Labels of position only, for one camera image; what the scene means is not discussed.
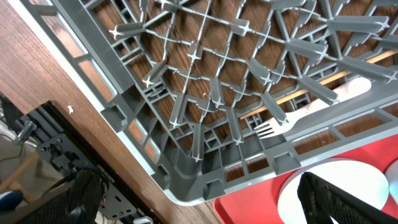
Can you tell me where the wooden chopstick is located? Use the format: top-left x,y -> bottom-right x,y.
239,49 -> 398,121

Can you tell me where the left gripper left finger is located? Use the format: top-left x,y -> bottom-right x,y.
12,169 -> 109,223

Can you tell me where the light blue plate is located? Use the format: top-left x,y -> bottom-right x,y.
277,158 -> 389,223

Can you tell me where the white plastic fork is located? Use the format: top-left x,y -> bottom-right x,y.
254,77 -> 372,139

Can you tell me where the red plastic tray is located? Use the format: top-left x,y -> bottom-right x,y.
213,135 -> 397,223

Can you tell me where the green bowl with food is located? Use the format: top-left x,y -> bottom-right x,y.
385,160 -> 398,203

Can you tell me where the grey dishwasher rack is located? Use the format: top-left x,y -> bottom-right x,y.
11,1 -> 397,206

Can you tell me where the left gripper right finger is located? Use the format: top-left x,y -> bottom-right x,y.
297,172 -> 397,224

